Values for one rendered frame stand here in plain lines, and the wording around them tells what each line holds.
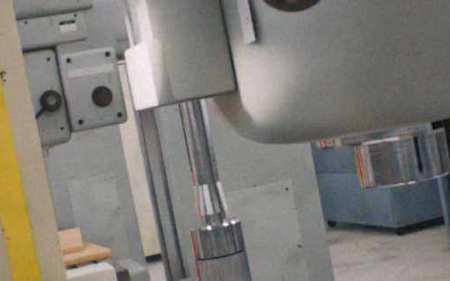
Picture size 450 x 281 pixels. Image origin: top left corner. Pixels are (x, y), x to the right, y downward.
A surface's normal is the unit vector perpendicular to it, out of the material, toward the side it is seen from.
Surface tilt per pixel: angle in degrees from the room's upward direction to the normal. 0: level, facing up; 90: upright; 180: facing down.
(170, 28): 90
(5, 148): 90
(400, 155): 90
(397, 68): 123
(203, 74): 90
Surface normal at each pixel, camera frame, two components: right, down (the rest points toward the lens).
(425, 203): 0.38, -0.02
